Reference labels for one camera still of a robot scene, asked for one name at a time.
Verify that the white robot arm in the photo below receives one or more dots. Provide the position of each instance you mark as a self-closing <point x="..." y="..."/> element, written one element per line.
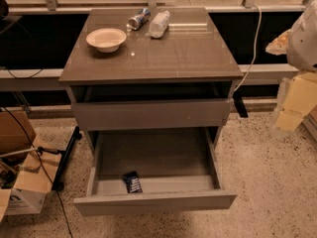
<point x="301" y="51"/>

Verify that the cardboard box at right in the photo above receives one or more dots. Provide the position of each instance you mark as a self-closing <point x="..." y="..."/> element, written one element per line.
<point x="310" y="122"/>

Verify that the blue rxbar snack bar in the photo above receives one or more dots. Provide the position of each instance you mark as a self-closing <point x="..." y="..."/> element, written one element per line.
<point x="132" y="182"/>

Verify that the open grey middle drawer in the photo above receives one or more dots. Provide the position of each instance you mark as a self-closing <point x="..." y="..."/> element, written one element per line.
<point x="177" y="169"/>

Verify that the white bowl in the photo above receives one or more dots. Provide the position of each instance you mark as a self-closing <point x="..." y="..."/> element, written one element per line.
<point x="107" y="40"/>

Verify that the grey drawer cabinet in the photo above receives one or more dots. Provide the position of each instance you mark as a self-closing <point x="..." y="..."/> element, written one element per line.
<point x="189" y="62"/>

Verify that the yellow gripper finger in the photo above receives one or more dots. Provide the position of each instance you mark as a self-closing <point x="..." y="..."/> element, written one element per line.
<point x="296" y="98"/>
<point x="278" y="46"/>

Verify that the open cardboard box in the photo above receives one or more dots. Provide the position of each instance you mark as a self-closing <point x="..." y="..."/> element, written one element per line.
<point x="35" y="172"/>

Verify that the closed grey upper drawer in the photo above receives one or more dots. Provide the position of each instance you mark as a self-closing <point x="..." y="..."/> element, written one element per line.
<point x="151" y="115"/>

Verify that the black floor stand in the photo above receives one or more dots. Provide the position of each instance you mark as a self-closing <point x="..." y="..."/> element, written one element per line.
<point x="64" y="156"/>

